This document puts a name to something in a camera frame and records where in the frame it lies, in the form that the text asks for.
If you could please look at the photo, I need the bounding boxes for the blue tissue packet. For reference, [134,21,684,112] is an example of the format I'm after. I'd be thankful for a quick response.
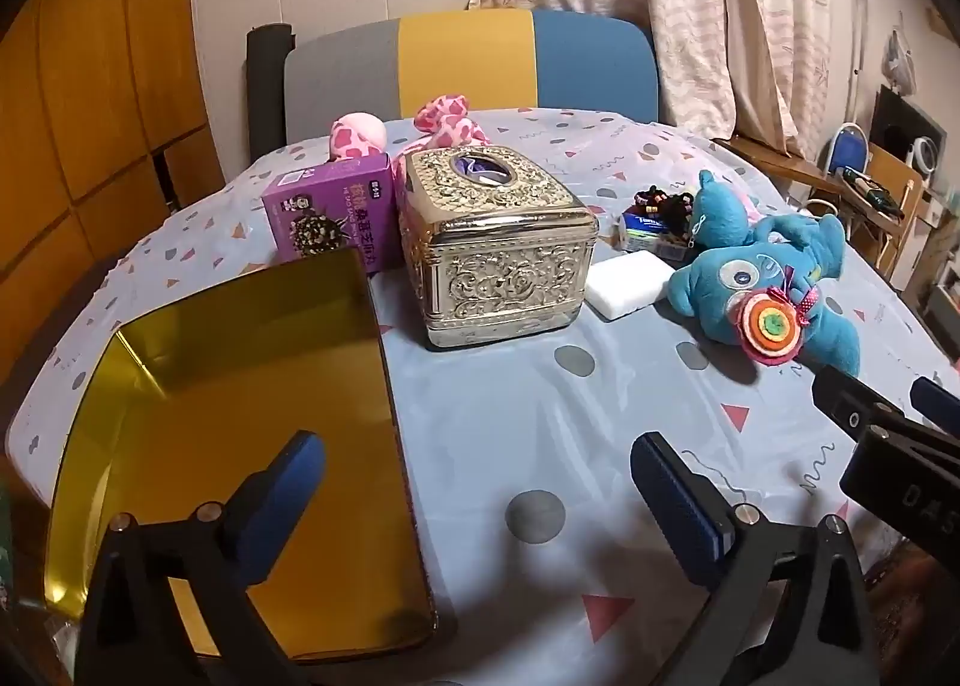
[621,210,695,256]

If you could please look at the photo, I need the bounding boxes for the purple cardboard box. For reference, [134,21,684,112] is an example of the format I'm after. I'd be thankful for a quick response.
[261,154,398,275]

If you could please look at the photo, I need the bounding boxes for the pink spotted plush toy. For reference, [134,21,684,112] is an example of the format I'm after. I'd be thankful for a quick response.
[330,95,492,164]

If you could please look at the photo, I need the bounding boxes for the wooden side table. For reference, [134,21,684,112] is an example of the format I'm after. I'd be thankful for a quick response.
[712,135,925,282]

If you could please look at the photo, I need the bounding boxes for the grey yellow blue chair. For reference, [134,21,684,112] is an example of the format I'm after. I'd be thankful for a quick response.
[283,9,659,148]

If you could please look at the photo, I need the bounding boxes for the black screen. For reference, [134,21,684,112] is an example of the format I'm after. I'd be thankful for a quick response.
[870,86,947,163]

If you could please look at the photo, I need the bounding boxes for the black rolled mat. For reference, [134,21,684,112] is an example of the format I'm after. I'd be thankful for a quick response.
[246,22,297,166]

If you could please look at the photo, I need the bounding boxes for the patterned light blue tablecloth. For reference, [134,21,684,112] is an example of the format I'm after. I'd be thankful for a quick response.
[4,107,960,686]

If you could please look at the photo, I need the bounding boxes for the white hooked pole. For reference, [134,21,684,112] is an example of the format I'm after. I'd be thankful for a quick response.
[846,0,897,125]

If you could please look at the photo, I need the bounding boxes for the gold metal tin box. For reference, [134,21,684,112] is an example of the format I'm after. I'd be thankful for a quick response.
[43,247,437,663]

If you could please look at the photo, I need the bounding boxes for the beaded bracelets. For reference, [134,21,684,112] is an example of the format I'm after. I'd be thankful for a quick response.
[634,183,698,237]

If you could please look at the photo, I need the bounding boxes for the hanging plastic bag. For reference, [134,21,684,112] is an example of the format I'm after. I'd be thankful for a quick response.
[881,11,917,95]

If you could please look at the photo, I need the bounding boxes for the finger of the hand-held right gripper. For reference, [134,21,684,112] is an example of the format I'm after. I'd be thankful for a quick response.
[910,377,960,434]
[812,363,905,444]

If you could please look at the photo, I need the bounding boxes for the large blue elephant plush toy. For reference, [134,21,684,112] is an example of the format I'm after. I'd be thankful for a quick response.
[666,212,863,374]

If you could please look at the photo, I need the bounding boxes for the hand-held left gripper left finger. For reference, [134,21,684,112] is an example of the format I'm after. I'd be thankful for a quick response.
[75,429,328,686]

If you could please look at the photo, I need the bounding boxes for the wooden wardrobe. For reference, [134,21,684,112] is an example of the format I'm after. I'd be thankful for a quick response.
[0,0,226,387]

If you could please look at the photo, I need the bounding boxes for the ornate metallic tissue box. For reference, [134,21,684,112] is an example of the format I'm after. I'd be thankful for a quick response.
[395,146,599,351]

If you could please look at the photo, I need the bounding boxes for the blue folding chair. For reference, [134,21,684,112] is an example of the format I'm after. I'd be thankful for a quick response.
[827,122,869,181]

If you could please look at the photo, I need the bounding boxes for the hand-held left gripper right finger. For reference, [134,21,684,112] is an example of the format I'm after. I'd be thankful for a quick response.
[630,431,883,686]

